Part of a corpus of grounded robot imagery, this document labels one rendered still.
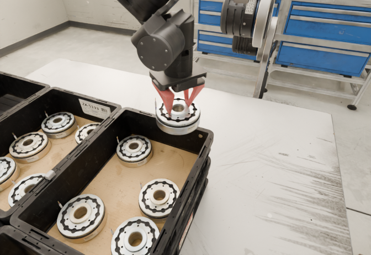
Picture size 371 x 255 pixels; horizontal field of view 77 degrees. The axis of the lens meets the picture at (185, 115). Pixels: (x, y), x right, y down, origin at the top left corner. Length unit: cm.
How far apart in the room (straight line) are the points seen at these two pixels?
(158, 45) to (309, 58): 217
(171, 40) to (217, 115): 74
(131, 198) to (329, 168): 69
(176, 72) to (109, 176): 38
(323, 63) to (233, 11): 175
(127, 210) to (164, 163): 16
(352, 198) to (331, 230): 109
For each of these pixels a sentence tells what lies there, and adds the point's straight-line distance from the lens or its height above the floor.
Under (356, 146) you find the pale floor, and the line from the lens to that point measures 231.
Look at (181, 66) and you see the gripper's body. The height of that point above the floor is 117.
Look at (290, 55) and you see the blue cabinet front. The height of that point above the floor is 42.
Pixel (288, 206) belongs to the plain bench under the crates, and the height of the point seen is 70.
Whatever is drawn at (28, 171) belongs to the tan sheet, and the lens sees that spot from 81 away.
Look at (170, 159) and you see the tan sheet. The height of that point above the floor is 83.
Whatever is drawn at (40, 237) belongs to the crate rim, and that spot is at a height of 93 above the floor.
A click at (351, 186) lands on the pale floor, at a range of 199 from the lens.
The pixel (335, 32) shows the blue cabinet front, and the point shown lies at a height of 67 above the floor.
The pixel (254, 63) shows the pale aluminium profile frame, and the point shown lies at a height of 29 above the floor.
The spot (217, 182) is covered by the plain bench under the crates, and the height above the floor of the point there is 70.
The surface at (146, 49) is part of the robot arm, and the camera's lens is 36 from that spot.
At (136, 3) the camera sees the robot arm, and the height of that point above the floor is 127.
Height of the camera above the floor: 137
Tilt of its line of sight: 40 degrees down
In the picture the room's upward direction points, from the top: straight up
